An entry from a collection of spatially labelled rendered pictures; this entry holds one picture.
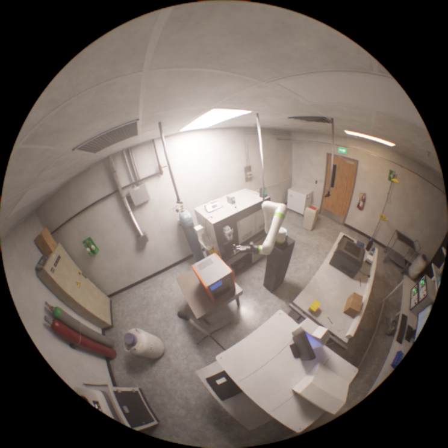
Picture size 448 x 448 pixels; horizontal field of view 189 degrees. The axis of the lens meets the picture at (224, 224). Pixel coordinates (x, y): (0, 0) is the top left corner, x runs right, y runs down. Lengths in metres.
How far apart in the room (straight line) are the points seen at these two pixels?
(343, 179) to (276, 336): 4.42
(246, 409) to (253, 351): 0.86
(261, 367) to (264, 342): 0.18
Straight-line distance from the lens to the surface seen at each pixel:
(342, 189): 4.80
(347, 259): 2.06
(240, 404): 1.62
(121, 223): 2.80
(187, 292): 2.08
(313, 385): 0.94
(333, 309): 1.86
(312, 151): 4.91
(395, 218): 5.01
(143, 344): 2.28
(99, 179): 2.69
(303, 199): 4.62
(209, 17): 0.47
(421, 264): 5.33
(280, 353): 1.00
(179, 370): 2.66
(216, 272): 1.62
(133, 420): 2.69
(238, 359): 0.98
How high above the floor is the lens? 2.42
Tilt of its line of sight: 33 degrees down
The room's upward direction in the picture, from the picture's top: 10 degrees counter-clockwise
